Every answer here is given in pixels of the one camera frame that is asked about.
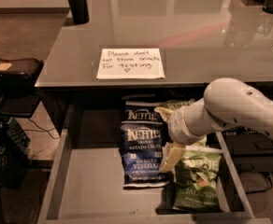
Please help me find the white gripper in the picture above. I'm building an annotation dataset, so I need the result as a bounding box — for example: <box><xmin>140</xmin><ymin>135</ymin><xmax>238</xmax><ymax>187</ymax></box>
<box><xmin>153</xmin><ymin>105</ymin><xmax>208</xmax><ymax>174</ymax></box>

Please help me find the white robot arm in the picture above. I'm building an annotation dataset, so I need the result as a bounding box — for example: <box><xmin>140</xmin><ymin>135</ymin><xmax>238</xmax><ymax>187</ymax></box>
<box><xmin>154</xmin><ymin>77</ymin><xmax>273</xmax><ymax>147</ymax></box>

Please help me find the front blue Kettle chip bag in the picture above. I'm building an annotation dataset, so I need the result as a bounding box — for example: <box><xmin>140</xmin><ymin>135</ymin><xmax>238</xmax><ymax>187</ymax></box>
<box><xmin>121</xmin><ymin>121</ymin><xmax>167</xmax><ymax>188</ymax></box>

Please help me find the blue kettle chip bag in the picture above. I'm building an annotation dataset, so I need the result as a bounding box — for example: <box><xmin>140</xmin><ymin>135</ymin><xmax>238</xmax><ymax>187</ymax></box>
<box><xmin>124</xmin><ymin>101</ymin><xmax>162</xmax><ymax>122</ymax></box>
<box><xmin>121</xmin><ymin>121</ymin><xmax>167</xmax><ymax>188</ymax></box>

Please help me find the rear green Kettle chip bag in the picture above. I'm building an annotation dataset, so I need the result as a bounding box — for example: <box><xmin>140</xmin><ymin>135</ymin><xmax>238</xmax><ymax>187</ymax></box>
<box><xmin>160</xmin><ymin>98</ymin><xmax>195</xmax><ymax>110</ymax></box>

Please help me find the green kettle chip bag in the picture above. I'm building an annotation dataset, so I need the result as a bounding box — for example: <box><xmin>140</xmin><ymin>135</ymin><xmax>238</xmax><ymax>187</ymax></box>
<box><xmin>160</xmin><ymin>98</ymin><xmax>195</xmax><ymax>110</ymax></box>
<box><xmin>166</xmin><ymin>136</ymin><xmax>207</xmax><ymax>147</ymax></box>

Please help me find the middle green Kettle chip bag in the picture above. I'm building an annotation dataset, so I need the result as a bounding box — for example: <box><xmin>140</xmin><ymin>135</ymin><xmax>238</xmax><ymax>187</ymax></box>
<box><xmin>166</xmin><ymin>136</ymin><xmax>207</xmax><ymax>147</ymax></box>

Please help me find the rear blue Kettle chip bag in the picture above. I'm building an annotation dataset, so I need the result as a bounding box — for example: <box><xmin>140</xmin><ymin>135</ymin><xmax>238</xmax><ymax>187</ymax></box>
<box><xmin>124</xmin><ymin>101</ymin><xmax>162</xmax><ymax>122</ymax></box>

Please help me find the front green jalapeno chip bag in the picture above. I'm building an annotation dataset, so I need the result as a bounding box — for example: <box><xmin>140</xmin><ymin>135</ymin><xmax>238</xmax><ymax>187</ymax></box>
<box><xmin>174</xmin><ymin>146</ymin><xmax>223</xmax><ymax>213</ymax></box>

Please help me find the open grey drawer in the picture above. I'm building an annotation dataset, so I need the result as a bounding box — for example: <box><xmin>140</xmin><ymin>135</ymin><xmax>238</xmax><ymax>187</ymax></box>
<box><xmin>38</xmin><ymin>91</ymin><xmax>272</xmax><ymax>224</ymax></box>

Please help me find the white handwritten paper note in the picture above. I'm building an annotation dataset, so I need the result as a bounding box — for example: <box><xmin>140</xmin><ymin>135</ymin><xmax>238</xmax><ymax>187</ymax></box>
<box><xmin>96</xmin><ymin>49</ymin><xmax>165</xmax><ymax>79</ymax></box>

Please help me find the black plastic crate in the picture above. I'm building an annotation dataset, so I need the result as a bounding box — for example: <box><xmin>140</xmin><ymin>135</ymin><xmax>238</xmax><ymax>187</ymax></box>
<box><xmin>0</xmin><ymin>118</ymin><xmax>30</xmax><ymax>188</ymax></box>

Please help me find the black office chair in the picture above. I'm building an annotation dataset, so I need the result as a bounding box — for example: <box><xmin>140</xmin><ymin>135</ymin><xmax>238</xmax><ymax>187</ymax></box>
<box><xmin>0</xmin><ymin>58</ymin><xmax>44</xmax><ymax>118</ymax></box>

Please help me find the black floor cable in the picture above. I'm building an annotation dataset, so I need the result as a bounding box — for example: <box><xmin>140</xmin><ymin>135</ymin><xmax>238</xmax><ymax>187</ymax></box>
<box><xmin>23</xmin><ymin>118</ymin><xmax>61</xmax><ymax>140</ymax></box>

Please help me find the black cylindrical post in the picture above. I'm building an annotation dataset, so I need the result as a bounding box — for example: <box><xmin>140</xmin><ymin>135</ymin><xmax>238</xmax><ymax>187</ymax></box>
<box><xmin>68</xmin><ymin>0</ymin><xmax>90</xmax><ymax>24</ymax></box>

